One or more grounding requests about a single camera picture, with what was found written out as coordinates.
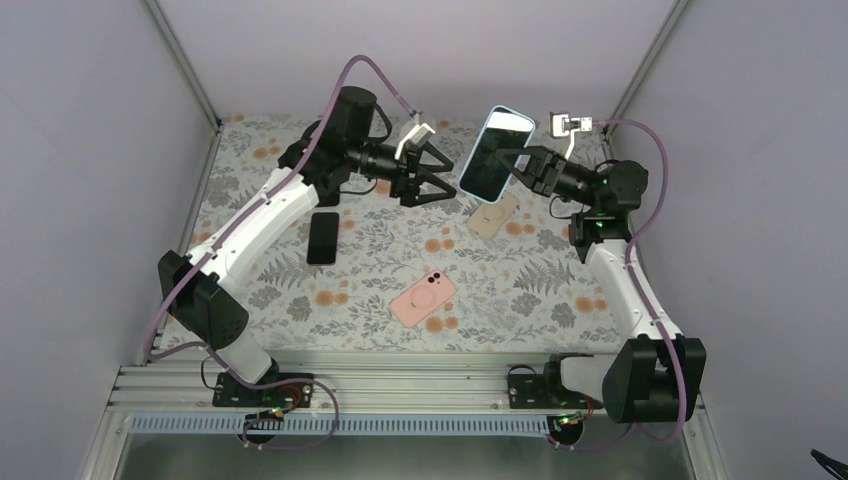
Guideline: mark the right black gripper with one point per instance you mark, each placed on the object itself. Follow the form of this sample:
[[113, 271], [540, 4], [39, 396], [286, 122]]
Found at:
[[542, 170]]

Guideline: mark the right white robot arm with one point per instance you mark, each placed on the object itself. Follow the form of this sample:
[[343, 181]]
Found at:
[[656, 374]]

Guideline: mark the light blue phone case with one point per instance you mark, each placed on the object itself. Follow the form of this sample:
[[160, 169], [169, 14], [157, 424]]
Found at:
[[526, 142]]

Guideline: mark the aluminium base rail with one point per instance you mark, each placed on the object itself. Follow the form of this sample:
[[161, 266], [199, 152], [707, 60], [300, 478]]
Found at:
[[363, 382]]

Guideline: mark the floral patterned table mat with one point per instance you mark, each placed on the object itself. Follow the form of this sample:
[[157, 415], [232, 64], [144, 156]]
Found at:
[[524, 290]]

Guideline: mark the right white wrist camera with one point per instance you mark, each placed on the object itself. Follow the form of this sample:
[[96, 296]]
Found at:
[[564, 126]]

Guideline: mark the aluminium corner frame post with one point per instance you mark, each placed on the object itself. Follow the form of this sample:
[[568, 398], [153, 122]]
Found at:
[[667, 28], [184, 65]]

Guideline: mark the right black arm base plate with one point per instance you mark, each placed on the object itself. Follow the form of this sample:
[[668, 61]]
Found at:
[[529, 390]]

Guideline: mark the pink phone case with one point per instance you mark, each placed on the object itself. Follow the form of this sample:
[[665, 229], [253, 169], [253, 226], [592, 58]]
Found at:
[[420, 300]]

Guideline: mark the beige phone case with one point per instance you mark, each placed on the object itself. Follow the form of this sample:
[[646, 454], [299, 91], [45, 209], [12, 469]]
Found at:
[[490, 217]]

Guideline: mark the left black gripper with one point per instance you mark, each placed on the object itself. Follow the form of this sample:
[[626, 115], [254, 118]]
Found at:
[[410, 155]]

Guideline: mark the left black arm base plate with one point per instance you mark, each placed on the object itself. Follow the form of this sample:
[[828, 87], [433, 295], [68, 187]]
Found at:
[[229, 393]]

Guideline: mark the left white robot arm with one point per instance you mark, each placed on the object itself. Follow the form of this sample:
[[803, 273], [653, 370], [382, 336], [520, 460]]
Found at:
[[199, 286]]

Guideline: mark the aluminium corner frame post left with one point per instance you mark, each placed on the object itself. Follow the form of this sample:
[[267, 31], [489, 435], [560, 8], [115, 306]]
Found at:
[[184, 65]]

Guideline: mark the aluminium corner frame post right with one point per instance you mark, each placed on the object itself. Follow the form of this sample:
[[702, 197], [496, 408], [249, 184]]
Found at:
[[667, 28]]

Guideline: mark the grey slotted cable duct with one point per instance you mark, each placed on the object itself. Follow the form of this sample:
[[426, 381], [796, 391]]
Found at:
[[306, 424]]

